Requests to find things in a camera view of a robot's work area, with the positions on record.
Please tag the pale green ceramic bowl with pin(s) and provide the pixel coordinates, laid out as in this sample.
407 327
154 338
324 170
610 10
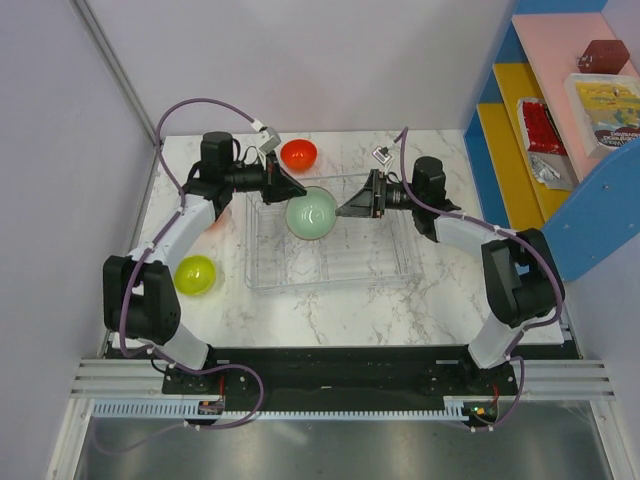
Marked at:
311 217

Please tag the colourful shelf unit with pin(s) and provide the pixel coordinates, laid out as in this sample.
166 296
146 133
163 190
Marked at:
539 48

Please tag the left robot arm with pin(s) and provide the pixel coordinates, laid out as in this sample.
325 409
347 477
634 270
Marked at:
139 296

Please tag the aluminium frame rail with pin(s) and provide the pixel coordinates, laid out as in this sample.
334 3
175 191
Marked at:
108 55

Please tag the dark red box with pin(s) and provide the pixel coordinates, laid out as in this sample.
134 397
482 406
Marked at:
604 57

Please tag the clear box with yellow print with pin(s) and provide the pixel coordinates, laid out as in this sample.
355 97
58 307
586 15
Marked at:
606 111

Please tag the white slotted cable duct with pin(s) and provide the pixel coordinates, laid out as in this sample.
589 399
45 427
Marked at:
196 409

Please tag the orange bowl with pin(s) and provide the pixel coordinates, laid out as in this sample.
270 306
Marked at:
221 221
299 155

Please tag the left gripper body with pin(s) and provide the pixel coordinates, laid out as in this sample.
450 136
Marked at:
257 177

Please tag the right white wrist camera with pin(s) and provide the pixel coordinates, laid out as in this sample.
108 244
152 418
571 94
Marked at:
383 156

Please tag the crumpled silver wrapper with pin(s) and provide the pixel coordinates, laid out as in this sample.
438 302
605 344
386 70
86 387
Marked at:
545 174

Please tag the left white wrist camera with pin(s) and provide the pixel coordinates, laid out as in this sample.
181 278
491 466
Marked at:
268 140

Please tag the red packet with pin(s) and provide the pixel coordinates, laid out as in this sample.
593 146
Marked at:
537 127

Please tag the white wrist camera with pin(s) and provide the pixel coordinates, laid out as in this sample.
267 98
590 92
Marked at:
383 156
268 140

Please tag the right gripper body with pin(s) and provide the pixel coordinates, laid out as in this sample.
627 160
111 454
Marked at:
389 196

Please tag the yellow-green bowl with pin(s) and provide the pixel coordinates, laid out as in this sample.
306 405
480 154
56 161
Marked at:
195 275

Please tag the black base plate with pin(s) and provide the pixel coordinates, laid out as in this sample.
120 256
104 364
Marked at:
356 379

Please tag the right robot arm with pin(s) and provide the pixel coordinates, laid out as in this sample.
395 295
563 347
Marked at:
523 288

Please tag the clear wire dish rack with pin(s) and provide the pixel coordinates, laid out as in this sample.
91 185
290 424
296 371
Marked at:
355 252

